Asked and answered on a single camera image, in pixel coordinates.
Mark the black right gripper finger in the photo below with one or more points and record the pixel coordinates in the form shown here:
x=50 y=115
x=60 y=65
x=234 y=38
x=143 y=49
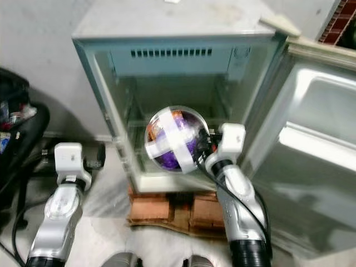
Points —
x=200 y=142

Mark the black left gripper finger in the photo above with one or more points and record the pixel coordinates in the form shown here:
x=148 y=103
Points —
x=100 y=156

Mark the clear ball purple white tape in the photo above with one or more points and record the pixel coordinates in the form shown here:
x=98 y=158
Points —
x=175 y=139

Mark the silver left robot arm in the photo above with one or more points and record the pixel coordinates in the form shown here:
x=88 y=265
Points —
x=58 y=217

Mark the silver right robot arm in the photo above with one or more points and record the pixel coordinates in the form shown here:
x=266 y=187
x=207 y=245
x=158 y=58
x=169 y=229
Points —
x=242 y=206

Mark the grey fridge door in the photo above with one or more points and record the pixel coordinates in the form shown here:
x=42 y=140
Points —
x=311 y=111

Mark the small grey fridge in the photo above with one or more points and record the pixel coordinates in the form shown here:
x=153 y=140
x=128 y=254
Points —
x=178 y=16

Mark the large black bag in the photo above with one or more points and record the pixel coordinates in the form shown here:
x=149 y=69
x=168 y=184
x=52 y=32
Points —
x=33 y=133

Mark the red brick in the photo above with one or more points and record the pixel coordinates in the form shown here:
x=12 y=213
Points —
x=206 y=214
x=147 y=208

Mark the brown cardboard sheet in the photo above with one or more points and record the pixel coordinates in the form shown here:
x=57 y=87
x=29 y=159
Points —
x=178 y=228

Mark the grey robot left foot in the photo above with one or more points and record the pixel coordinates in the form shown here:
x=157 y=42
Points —
x=119 y=261

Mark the grey robot foot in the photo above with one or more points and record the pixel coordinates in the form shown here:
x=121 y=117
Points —
x=193 y=262
x=119 y=261

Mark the grey robot right foot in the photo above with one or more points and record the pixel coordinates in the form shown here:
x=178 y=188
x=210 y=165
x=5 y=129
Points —
x=193 y=262

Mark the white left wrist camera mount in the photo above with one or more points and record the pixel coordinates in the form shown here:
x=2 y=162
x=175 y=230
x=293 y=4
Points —
x=68 y=158

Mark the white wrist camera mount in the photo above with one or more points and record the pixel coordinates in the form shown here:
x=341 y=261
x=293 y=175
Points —
x=233 y=139
x=68 y=158

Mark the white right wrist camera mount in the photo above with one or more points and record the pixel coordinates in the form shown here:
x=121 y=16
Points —
x=233 y=139

